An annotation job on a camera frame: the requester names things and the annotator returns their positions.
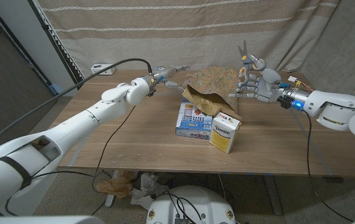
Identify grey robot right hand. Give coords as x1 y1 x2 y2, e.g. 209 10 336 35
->
228 67 288 104

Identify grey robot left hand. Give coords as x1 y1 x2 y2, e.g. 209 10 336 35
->
150 64 191 93

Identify grey yellow handled scissors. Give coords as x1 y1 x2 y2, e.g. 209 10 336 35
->
237 40 267 86

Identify blue white cardboard box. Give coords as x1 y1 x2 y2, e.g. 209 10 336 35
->
174 96 213 140

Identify white yellow carton box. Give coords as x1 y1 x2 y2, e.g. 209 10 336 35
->
209 111 242 154

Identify crumpled white paper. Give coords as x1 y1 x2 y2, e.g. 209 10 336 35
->
130 172 169 211

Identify crumpled brown paper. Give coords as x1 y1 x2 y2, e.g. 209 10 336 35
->
95 170 137 200

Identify beige striped curtain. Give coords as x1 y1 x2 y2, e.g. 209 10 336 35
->
35 0 342 80

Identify white power strip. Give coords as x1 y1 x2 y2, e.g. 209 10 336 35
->
90 63 116 76

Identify grey tape outline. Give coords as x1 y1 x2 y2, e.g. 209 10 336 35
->
68 91 334 177

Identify grey metal table leg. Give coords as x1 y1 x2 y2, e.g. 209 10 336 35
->
263 174 283 216

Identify white robot torso base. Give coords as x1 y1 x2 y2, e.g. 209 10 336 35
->
146 185 237 224

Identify white metal table leg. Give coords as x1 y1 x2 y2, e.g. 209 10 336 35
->
105 169 119 208

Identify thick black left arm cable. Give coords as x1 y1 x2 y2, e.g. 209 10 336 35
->
0 57 153 159

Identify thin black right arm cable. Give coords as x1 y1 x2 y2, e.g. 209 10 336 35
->
303 110 354 223

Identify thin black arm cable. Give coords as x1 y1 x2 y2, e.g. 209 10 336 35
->
303 110 354 223
4 105 136 217

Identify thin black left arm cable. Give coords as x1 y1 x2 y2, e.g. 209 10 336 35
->
4 105 136 217

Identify black slanted frame post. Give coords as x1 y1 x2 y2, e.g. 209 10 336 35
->
27 0 87 91

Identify black torso connector cable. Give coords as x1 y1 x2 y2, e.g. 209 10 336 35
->
162 192 204 224

